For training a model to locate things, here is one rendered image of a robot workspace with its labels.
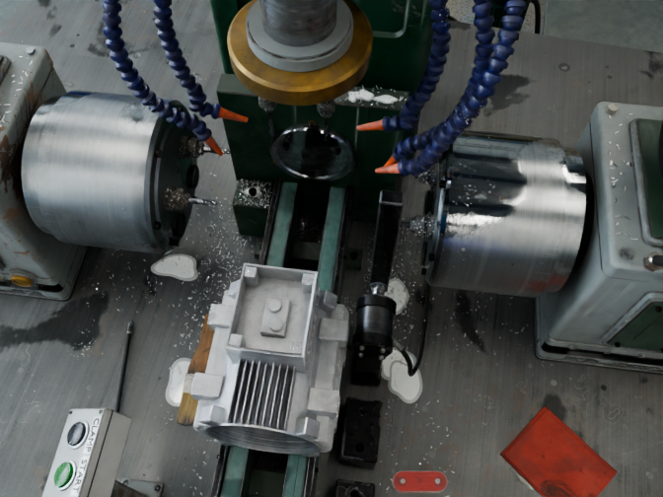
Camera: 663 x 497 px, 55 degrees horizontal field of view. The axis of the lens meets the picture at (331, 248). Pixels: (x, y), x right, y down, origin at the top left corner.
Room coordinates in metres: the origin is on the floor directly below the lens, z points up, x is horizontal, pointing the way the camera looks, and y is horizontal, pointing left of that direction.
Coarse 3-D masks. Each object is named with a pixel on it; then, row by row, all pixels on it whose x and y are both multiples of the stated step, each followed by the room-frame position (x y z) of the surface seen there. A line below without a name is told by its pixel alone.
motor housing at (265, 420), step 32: (320, 320) 0.33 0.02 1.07; (224, 352) 0.29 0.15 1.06; (320, 352) 0.29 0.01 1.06; (224, 384) 0.24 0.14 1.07; (256, 384) 0.23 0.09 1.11; (288, 384) 0.24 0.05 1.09; (320, 384) 0.24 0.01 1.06; (224, 416) 0.20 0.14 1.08; (256, 416) 0.19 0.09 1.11; (288, 416) 0.19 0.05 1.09; (320, 416) 0.20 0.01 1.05; (256, 448) 0.18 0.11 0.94; (288, 448) 0.18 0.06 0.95; (320, 448) 0.17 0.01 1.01
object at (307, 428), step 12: (324, 300) 0.35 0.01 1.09; (336, 300) 0.36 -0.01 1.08; (204, 408) 0.21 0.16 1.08; (216, 408) 0.20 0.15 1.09; (204, 420) 0.19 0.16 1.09; (216, 420) 0.19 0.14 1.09; (300, 420) 0.19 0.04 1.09; (312, 420) 0.19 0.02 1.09; (300, 432) 0.18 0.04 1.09; (312, 432) 0.18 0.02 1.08; (228, 444) 0.19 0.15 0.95; (312, 456) 0.17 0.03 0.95
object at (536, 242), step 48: (480, 144) 0.57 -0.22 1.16; (528, 144) 0.58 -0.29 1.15; (432, 192) 0.58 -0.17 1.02; (480, 192) 0.49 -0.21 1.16; (528, 192) 0.49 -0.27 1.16; (576, 192) 0.49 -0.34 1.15; (432, 240) 0.46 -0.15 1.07; (480, 240) 0.44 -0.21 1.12; (528, 240) 0.43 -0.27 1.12; (576, 240) 0.44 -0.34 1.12; (480, 288) 0.41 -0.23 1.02; (528, 288) 0.40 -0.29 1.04
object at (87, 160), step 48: (96, 96) 0.67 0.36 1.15; (48, 144) 0.57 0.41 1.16; (96, 144) 0.57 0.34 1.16; (144, 144) 0.57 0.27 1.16; (192, 144) 0.63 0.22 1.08; (48, 192) 0.51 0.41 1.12; (96, 192) 0.51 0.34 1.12; (144, 192) 0.51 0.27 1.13; (192, 192) 0.62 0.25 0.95; (96, 240) 0.48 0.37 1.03; (144, 240) 0.47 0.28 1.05
